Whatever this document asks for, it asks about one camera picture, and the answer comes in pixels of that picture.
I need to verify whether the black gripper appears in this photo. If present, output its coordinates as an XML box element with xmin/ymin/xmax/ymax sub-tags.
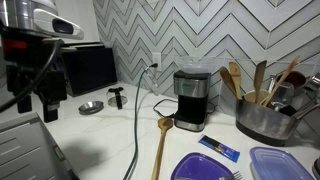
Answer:
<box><xmin>0</xmin><ymin>29</ymin><xmax>69</xmax><ymax>124</ymax></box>

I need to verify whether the shallow metal bowl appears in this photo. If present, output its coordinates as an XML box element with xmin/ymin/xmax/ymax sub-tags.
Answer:
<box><xmin>77</xmin><ymin>100</ymin><xmax>105</xmax><ymax>116</ymax></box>

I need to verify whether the black silver coffee maker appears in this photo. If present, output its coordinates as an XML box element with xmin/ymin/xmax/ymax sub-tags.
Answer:
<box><xmin>172</xmin><ymin>69</ymin><xmax>212</xmax><ymax>133</ymax></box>

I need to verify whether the purple plastic plate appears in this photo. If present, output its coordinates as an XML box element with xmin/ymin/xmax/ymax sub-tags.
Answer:
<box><xmin>170</xmin><ymin>151</ymin><xmax>235</xmax><ymax>180</ymax></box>

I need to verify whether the grey ridged panel box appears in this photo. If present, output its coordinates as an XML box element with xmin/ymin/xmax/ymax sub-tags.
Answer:
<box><xmin>0</xmin><ymin>111</ymin><xmax>79</xmax><ymax>180</ymax></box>

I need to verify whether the long wooden spoon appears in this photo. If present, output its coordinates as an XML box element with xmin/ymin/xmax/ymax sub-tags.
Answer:
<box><xmin>150</xmin><ymin>117</ymin><xmax>175</xmax><ymax>180</ymax></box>

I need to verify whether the blue snack packet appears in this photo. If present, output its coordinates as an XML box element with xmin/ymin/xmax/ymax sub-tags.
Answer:
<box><xmin>197</xmin><ymin>133</ymin><xmax>241</xmax><ymax>164</ymax></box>

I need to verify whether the round wooden spoon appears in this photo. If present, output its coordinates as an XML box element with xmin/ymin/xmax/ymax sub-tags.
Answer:
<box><xmin>218</xmin><ymin>65</ymin><xmax>242</xmax><ymax>101</ymax></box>

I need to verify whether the slotted wooden spatula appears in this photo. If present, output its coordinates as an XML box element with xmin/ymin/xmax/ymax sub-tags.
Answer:
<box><xmin>228</xmin><ymin>61</ymin><xmax>244</xmax><ymax>101</ymax></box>

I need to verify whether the flat wooden spatula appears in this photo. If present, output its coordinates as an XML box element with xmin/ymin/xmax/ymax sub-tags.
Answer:
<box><xmin>252</xmin><ymin>59</ymin><xmax>268</xmax><ymax>104</ymax></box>

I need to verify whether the metal utensil pot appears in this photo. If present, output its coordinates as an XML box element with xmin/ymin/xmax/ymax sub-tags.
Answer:
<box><xmin>234</xmin><ymin>96</ymin><xmax>302</xmax><ymax>147</ymax></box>

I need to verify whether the thin wooden spoon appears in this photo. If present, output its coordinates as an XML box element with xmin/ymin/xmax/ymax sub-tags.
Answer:
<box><xmin>260</xmin><ymin>54</ymin><xmax>301</xmax><ymax>108</ymax></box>

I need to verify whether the clear container blue lid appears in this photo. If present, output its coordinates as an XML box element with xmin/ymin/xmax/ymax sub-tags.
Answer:
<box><xmin>248</xmin><ymin>146</ymin><xmax>316</xmax><ymax>180</ymax></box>

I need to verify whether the dark red cup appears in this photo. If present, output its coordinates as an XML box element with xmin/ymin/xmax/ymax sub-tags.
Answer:
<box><xmin>276</xmin><ymin>70</ymin><xmax>307</xmax><ymax>96</ymax></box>

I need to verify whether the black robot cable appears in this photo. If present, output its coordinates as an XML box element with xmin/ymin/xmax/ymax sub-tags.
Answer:
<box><xmin>0</xmin><ymin>39</ymin><xmax>64</xmax><ymax>114</ymax></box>

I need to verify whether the glass coffee carafe black handle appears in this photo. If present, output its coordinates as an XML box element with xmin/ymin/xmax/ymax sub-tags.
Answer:
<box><xmin>106</xmin><ymin>86</ymin><xmax>130</xmax><ymax>111</ymax></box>

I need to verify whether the dark green power cable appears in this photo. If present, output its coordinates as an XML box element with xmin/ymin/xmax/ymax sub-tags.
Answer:
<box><xmin>122</xmin><ymin>63</ymin><xmax>159</xmax><ymax>180</ymax></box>

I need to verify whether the black coffee maker cord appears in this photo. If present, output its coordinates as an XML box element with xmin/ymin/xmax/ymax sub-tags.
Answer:
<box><xmin>152</xmin><ymin>97</ymin><xmax>179</xmax><ymax>120</ymax></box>

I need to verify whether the white wall outlet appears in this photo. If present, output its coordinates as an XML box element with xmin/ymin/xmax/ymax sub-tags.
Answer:
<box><xmin>152</xmin><ymin>52</ymin><xmax>163</xmax><ymax>72</ymax></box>

